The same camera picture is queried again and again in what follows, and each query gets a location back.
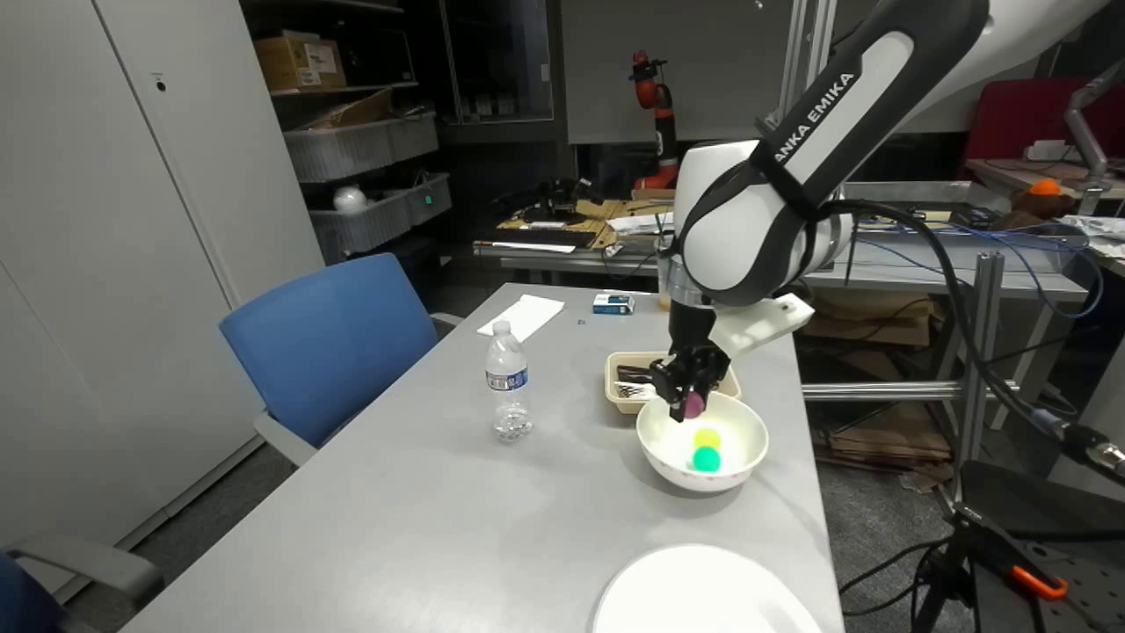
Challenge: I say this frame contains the yellow ball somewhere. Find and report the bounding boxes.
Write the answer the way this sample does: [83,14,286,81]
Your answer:
[691,428,722,450]

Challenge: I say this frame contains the white paper sheet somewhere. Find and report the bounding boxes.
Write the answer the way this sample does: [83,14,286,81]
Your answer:
[480,294,563,340]

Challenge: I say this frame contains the purple ball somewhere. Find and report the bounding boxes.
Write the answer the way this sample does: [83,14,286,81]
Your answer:
[683,394,705,417]

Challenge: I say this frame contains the small blue white box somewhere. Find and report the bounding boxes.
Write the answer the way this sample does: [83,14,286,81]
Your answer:
[592,292,633,316]

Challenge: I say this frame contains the orange handled clamp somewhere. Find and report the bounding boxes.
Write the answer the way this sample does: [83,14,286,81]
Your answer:
[930,494,1068,602]

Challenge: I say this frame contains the clear water bottle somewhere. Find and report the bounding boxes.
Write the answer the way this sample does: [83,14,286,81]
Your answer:
[486,321,532,443]

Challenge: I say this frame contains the beige cutlery tray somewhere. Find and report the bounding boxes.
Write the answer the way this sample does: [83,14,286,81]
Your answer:
[600,350,740,413]

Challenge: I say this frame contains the white paper plate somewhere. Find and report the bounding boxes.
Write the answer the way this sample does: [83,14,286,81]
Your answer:
[592,544,824,633]

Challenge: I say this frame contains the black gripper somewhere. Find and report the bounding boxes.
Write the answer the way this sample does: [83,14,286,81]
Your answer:
[652,302,731,423]

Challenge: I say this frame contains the green ball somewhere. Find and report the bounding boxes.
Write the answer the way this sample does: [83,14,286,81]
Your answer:
[691,446,722,474]

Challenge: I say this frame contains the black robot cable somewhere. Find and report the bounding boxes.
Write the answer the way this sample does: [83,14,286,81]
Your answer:
[804,195,1125,485]

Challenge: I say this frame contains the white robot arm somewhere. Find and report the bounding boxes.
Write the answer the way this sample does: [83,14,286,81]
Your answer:
[652,0,1114,423]

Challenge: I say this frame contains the white bowl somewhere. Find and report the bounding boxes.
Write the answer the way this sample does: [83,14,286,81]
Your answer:
[635,391,770,492]

